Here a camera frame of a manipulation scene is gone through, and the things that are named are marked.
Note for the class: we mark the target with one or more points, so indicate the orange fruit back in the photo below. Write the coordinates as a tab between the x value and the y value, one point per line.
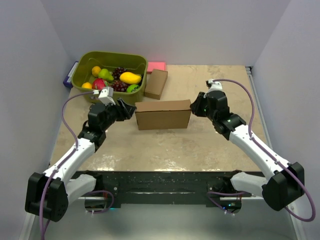
95	71

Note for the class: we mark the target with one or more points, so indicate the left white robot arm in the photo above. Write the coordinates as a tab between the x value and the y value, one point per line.
50	193

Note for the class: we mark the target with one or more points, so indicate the purple rectangular box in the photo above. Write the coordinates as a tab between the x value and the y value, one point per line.
67	82

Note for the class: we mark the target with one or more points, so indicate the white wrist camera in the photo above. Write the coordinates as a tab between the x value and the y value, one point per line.
105	95
213	85

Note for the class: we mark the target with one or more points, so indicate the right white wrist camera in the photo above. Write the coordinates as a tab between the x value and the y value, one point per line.
213	85

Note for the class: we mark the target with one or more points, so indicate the purple grapes back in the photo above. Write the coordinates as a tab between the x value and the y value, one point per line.
117	72

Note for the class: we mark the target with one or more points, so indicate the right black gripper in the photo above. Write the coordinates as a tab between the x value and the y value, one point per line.
196	106

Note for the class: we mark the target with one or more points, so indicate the green pear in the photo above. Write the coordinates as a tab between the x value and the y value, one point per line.
106	75

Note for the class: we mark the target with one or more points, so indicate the purple grapes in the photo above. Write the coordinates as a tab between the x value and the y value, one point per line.
117	72
119	86

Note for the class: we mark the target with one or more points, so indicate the green round fruit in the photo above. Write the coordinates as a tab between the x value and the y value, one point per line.
132	88

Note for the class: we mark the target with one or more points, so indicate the orange fruit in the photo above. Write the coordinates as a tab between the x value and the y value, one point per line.
95	71
87	85

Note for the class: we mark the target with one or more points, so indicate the orange fruit front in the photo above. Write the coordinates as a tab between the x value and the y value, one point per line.
87	85

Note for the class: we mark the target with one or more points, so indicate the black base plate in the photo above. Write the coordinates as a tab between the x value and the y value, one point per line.
165	188

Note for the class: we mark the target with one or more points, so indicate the small folded cardboard box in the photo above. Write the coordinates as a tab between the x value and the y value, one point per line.
155	84

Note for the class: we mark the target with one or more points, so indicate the yellow mango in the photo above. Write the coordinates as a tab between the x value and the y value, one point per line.
130	78

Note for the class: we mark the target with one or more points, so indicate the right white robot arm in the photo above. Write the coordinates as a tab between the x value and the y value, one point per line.
282	182

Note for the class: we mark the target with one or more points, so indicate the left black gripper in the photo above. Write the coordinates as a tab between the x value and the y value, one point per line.
122	115

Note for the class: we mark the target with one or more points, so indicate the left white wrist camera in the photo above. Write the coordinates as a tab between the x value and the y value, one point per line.
105	95

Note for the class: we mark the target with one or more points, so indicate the purple grapes front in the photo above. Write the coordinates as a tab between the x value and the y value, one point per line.
119	86

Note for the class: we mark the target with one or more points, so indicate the large cardboard box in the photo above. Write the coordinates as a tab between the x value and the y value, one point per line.
163	115

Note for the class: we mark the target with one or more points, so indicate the olive green plastic bin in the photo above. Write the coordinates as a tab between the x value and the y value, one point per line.
111	60

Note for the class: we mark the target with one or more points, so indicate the pink sticky note pad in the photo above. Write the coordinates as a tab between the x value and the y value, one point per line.
156	65

